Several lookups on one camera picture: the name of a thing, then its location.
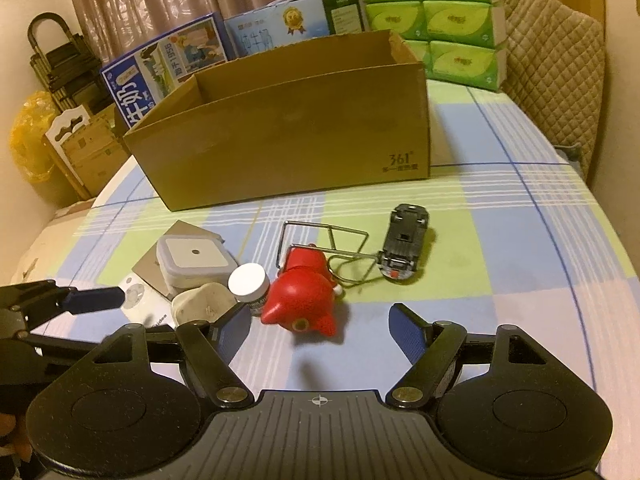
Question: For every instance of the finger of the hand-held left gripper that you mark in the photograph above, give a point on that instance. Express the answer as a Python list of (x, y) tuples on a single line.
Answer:
[(60, 344), (95, 299)]

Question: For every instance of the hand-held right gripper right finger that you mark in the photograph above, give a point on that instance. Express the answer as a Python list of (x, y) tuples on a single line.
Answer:
[(407, 332)]

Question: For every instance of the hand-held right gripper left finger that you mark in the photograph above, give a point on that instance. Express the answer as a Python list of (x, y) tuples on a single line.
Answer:
[(232, 332)]

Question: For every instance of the cream rounded case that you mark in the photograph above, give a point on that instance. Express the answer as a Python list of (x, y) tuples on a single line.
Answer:
[(200, 302)]

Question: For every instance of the small jar with white lid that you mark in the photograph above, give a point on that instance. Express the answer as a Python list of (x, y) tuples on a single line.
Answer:
[(247, 280)]

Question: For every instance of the red toy figure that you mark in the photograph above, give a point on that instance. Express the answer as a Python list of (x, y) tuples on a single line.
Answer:
[(300, 295)]

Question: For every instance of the white square night light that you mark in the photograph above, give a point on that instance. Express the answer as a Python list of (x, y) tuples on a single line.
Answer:
[(192, 255)]

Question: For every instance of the brown cardboard box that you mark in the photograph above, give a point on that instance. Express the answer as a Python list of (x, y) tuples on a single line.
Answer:
[(300, 135)]

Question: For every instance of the white remote control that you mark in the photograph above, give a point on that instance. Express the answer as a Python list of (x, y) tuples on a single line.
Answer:
[(135, 296)]

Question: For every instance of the grey square plate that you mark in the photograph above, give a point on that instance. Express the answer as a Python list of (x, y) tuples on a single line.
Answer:
[(150, 270)]

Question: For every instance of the black toy car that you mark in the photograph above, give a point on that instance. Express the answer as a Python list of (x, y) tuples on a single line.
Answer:
[(402, 240)]

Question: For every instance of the small brown carton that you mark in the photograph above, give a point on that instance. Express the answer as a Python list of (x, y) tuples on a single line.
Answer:
[(95, 155)]

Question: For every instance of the yellow plastic bag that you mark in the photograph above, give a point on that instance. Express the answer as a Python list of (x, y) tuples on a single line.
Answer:
[(30, 135)]

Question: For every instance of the dark blue milk carton box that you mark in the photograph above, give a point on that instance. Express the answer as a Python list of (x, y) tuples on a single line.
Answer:
[(150, 75)]

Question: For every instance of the black folding hand cart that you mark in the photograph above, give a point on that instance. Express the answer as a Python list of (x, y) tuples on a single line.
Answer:
[(65, 60)]

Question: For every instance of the beige quilted cushion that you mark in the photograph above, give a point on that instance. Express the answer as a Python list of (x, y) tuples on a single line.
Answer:
[(550, 75)]

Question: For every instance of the light blue milk carton box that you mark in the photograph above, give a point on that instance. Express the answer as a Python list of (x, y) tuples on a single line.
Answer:
[(280, 25)]

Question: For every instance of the stack of green tissue packs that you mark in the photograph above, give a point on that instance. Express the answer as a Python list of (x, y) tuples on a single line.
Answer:
[(450, 20)]

